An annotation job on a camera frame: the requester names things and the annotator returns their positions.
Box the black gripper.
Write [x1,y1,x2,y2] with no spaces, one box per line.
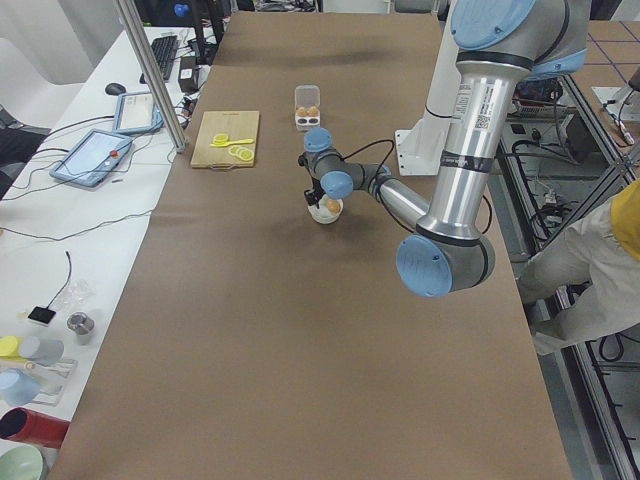
[304,188,321,206]

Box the brown egg from bowl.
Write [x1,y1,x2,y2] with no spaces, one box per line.
[326,199,342,214]

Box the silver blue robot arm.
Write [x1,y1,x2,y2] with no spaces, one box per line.
[298,1,591,297]

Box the clear plastic egg box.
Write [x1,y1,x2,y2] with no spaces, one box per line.
[294,84,321,131]

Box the black power adapter box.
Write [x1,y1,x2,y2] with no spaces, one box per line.
[178,56,199,93]

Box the white bowl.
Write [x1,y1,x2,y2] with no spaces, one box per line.
[308,198,343,225]

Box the lemon slice lower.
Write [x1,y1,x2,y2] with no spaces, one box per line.
[227,145,254,162]

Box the lemon slice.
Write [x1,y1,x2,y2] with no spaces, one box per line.
[227,145,254,162]
[211,133,229,146]

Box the yellow plastic knife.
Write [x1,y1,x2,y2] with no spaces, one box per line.
[210,138,255,148]

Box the bamboo cutting board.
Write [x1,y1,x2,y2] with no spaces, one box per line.
[190,110,260,170]

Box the lemon slice top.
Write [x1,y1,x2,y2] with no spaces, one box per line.
[211,133,229,146]

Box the blue teach pendant far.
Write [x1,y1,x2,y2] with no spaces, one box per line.
[112,92,163,135]

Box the blue teach pendant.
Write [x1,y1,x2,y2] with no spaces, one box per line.
[112,92,163,135]
[50,129,133,188]

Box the black keyboard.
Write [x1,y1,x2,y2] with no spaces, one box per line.
[151,35,179,81]

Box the blue teach pendant near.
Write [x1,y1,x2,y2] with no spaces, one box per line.
[50,129,133,188]

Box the black computer mouse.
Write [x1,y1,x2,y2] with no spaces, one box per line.
[104,82,127,96]

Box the person in beige clothes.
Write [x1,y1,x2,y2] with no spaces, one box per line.
[516,181,639,356]

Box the small black square device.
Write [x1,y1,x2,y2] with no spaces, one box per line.
[27,306,56,326]

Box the grey cup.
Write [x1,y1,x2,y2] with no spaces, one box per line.
[18,336,64,366]

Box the yellow cup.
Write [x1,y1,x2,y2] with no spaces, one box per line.
[0,336,22,359]

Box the light blue cup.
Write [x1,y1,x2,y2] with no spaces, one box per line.
[0,369,41,407]

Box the red cup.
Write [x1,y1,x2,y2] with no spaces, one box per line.
[1,407,70,449]

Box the light green bowl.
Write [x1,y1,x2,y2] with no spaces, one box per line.
[1,445,48,480]

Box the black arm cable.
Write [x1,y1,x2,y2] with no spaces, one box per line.
[342,139,494,236]

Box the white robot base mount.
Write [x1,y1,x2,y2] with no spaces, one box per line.
[395,128,440,176]

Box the aluminium frame post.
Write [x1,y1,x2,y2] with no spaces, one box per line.
[113,0,187,153]

